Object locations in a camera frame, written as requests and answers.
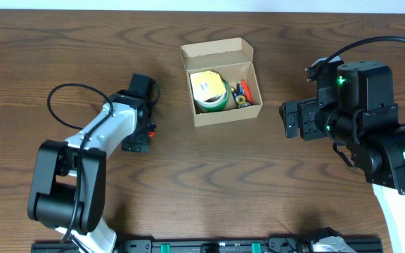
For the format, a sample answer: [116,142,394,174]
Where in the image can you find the red utility knife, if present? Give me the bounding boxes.
[148,123,157,138]

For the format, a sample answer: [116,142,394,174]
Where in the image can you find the yellow sticky note pad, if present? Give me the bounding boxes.
[190,70,226,101]

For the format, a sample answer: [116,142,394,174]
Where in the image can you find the green tape roll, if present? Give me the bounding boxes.
[195,80,230,112]

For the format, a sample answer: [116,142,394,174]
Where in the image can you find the cardboard box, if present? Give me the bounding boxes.
[181,37,263,127]

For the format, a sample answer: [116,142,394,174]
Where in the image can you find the black yellow correction tape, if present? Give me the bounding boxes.
[231,84,252,108]

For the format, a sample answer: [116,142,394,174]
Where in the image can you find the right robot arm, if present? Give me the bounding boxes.
[279,58,405,252]

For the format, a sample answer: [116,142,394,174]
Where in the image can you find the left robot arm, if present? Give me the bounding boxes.
[27,73,160,252]

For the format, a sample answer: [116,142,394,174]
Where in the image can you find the left black cable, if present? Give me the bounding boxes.
[46,82,115,243]

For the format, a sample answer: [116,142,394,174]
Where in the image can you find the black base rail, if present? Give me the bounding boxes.
[30,228,385,253]

